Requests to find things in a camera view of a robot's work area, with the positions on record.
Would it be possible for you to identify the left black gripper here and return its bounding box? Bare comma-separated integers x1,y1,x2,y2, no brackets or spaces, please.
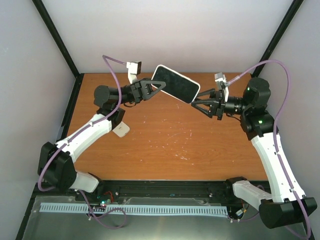
114,77,168,106

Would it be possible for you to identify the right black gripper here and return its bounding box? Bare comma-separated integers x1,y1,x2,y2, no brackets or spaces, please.
191,88,250,120

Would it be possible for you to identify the black smartphone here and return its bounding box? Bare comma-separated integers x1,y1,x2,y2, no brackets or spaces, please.
152,65,200,103

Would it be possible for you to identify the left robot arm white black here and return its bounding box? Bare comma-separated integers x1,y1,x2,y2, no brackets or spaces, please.
37,78,166,202

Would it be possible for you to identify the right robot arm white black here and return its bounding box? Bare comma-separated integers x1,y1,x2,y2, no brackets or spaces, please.
191,73,317,229

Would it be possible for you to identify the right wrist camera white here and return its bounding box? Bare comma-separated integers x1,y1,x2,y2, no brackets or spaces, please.
214,72,230,102

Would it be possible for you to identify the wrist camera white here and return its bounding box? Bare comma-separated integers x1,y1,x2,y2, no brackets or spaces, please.
126,61,142,84
214,72,230,102

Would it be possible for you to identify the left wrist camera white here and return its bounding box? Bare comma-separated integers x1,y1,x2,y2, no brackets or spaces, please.
126,61,142,84

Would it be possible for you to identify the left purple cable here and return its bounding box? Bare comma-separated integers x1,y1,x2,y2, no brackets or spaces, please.
37,54,128,229

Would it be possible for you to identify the purple cable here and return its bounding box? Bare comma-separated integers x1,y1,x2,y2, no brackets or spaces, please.
224,59,312,240
37,54,128,229

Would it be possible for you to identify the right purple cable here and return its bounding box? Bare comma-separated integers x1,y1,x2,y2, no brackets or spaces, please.
224,59,312,240

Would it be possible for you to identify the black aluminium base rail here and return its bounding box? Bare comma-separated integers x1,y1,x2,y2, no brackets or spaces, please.
34,180,300,208

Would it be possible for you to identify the black right frame post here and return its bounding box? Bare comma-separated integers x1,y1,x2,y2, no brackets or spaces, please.
259,0,304,62

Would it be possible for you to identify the black frame post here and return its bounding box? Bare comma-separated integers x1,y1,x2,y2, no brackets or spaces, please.
259,0,304,62
31,0,81,78

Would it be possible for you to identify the black left frame post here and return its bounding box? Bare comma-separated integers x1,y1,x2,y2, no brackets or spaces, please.
31,0,81,78

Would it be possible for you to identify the light blue slotted cable duct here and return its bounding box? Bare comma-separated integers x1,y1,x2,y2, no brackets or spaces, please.
39,202,228,218

